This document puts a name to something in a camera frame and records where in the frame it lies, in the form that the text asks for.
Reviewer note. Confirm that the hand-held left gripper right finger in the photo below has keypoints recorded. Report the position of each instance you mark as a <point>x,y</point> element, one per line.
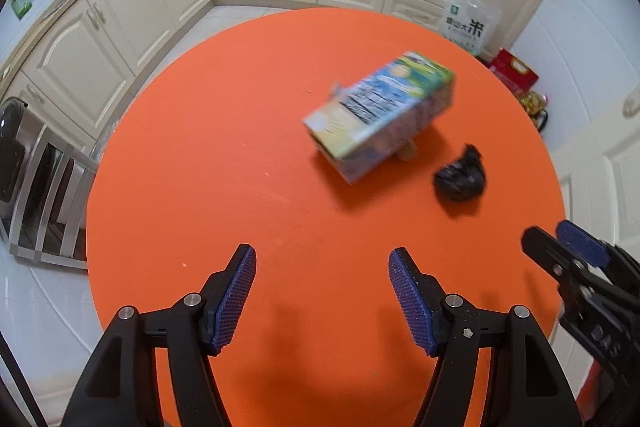
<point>412,302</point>

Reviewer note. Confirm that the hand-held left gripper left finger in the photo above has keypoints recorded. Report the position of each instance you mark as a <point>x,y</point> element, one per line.
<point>235,297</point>

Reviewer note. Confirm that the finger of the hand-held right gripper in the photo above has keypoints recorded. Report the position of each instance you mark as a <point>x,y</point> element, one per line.
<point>580,242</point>
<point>545,252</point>

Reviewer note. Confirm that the black plastic bag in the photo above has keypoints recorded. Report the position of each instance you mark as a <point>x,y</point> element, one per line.
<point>457,179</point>

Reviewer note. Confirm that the small brown round lump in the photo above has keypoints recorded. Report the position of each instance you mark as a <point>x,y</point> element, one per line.
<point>409,153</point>

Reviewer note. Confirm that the blue green drink carton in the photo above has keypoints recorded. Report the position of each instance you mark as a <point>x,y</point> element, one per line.
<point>380,117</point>

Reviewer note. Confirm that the white panel door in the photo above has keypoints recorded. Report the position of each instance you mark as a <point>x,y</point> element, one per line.
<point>600,177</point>

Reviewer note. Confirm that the round orange table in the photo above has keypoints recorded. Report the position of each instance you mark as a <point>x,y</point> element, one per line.
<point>225,157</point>

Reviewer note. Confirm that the cardboard box of groceries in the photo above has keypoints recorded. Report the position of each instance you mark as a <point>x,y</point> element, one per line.
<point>532,103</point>

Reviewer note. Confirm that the red gift box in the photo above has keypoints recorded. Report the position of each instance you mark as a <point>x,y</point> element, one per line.
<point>512,72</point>

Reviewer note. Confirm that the metal storage rack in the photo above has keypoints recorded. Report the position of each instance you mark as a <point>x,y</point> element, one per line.
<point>55,207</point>

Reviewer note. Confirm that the white green rice bag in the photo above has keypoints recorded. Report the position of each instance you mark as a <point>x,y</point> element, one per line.
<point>467,24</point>

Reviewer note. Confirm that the black rice cooker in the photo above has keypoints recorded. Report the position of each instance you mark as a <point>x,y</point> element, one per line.
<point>10,147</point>

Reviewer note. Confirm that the green bottle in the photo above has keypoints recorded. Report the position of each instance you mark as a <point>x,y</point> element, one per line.
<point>20,4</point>

